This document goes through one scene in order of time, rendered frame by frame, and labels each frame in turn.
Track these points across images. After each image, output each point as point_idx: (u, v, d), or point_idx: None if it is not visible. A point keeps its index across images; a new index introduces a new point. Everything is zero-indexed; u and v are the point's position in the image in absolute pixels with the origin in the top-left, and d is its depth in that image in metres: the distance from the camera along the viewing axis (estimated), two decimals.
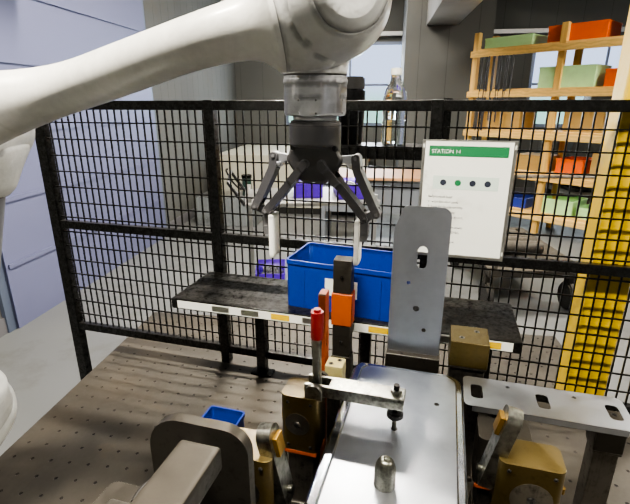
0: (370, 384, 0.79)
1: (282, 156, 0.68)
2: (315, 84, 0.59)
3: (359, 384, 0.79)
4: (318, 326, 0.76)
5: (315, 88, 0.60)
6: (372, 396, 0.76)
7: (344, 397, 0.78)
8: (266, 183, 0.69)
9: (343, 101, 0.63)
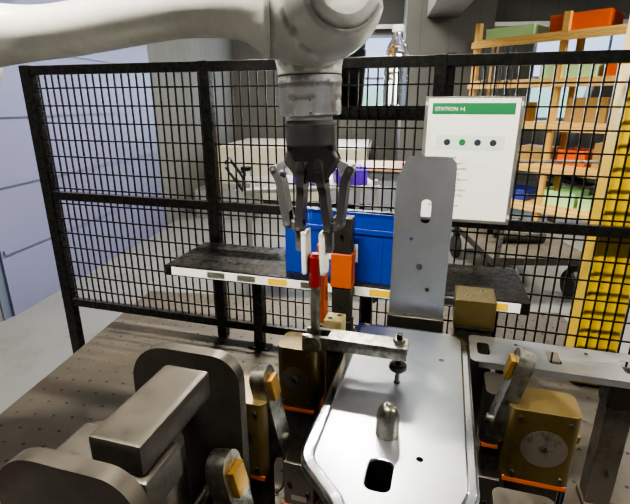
0: (371, 335, 0.75)
1: (281, 164, 0.68)
2: (309, 84, 0.60)
3: (360, 335, 0.75)
4: (316, 271, 0.71)
5: (309, 88, 0.60)
6: (374, 346, 0.72)
7: (344, 348, 0.73)
8: (282, 196, 0.69)
9: (338, 100, 0.63)
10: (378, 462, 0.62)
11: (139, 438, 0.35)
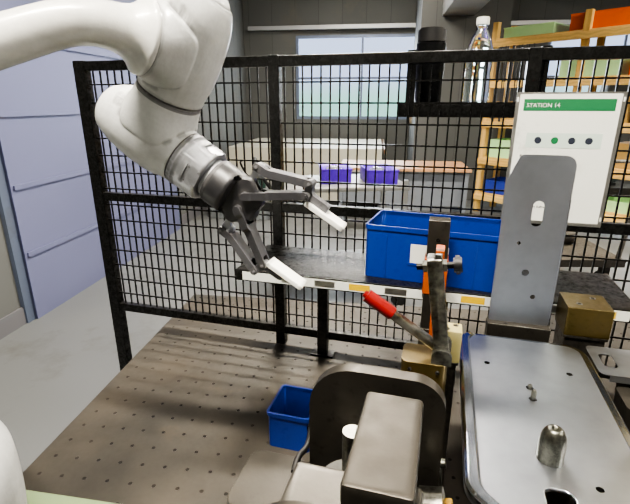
0: None
1: (225, 223, 0.74)
2: (178, 159, 0.68)
3: None
4: (379, 303, 0.70)
5: (181, 161, 0.68)
6: (430, 294, 0.67)
7: (440, 323, 0.67)
8: (239, 249, 0.74)
9: (210, 148, 0.71)
10: None
11: (406, 488, 0.30)
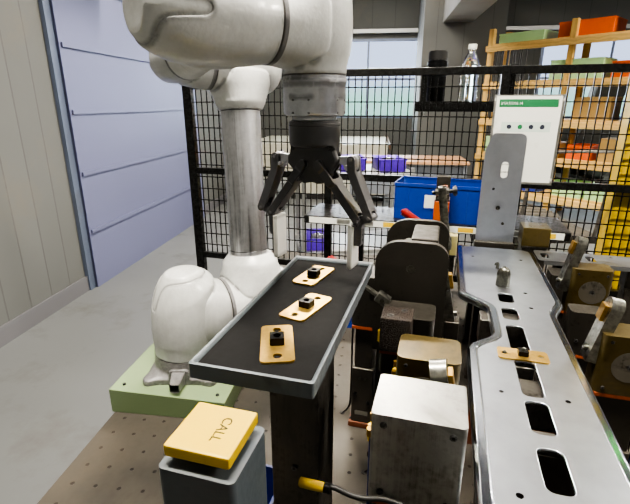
0: None
1: (284, 156, 0.69)
2: (307, 84, 0.60)
3: None
4: (410, 215, 1.24)
5: (307, 88, 0.60)
6: (439, 207, 1.20)
7: (445, 224, 1.21)
8: (270, 183, 0.70)
9: (340, 101, 0.62)
10: (498, 300, 1.10)
11: (435, 238, 0.83)
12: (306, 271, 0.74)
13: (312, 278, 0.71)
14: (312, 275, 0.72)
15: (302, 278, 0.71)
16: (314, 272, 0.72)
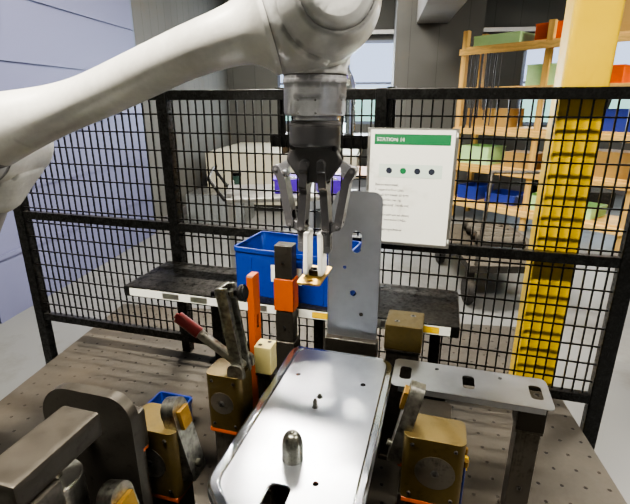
0: None
1: (283, 164, 0.68)
2: (314, 84, 0.60)
3: None
4: (185, 324, 0.81)
5: (314, 88, 0.60)
6: (220, 317, 0.78)
7: (232, 342, 0.79)
8: (285, 196, 0.69)
9: (343, 101, 0.63)
10: None
11: (15, 479, 0.41)
12: None
13: (315, 278, 0.71)
14: (314, 275, 0.72)
15: (306, 278, 0.71)
16: (316, 272, 0.72)
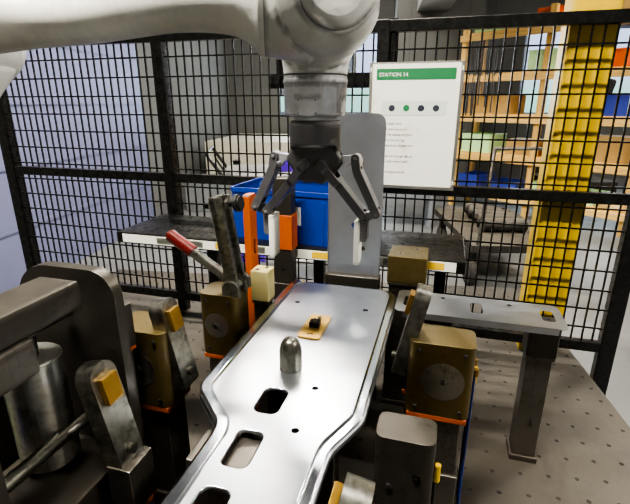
0: None
1: (282, 156, 0.68)
2: (315, 84, 0.60)
3: None
4: (178, 241, 0.77)
5: (315, 88, 0.60)
6: (214, 230, 0.73)
7: (226, 257, 0.74)
8: (266, 183, 0.69)
9: (343, 101, 0.63)
10: (280, 395, 0.63)
11: None
12: (306, 322, 0.77)
13: (315, 331, 0.74)
14: (314, 327, 0.75)
15: (306, 331, 0.74)
16: (316, 324, 0.75)
